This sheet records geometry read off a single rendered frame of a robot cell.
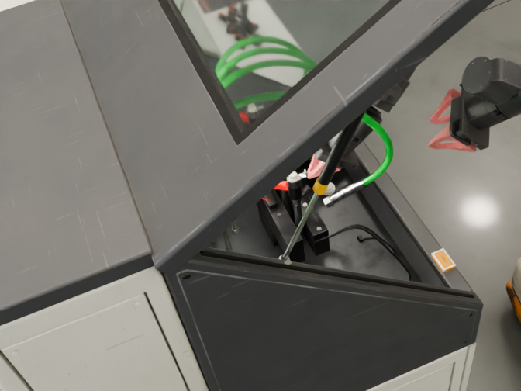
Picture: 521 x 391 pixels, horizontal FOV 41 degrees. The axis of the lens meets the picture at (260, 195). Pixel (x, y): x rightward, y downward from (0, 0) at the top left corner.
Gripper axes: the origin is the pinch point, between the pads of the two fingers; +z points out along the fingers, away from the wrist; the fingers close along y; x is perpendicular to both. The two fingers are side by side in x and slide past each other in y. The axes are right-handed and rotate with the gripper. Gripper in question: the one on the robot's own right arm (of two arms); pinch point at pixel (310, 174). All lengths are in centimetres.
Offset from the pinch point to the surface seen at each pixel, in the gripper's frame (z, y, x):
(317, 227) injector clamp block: 10.8, -9.7, 3.4
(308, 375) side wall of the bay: 16.9, -3.3, 37.8
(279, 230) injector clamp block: 16.7, -3.6, 1.8
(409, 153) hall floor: 48, -118, -101
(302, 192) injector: 5.0, -1.7, 0.5
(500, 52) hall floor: 9, -163, -154
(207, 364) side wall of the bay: 14.0, 21.8, 41.2
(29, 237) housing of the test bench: 1, 58, 35
